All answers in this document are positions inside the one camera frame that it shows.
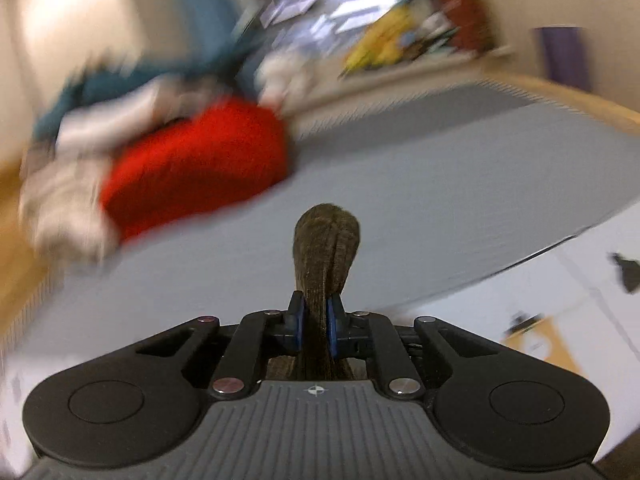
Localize dark red object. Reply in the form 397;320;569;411
440;0;497;55

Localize brown corduroy pants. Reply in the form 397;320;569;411
266;203;362;382

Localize grey printed bed sheet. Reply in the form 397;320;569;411
0;79;640;411

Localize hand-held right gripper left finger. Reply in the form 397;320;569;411
133;294;307;402

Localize white folded blanket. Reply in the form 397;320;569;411
19;82;166;263

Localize teal cloth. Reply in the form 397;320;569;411
34;0;268;136

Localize yellow object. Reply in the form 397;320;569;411
342;6;423;75

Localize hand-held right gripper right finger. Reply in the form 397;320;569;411
326;294;502;402

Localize purple object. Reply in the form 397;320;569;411
534;25;597;94

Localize red folded blanket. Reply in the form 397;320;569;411
100;101;292;242

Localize wooden bed frame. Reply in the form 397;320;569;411
0;72;640;346

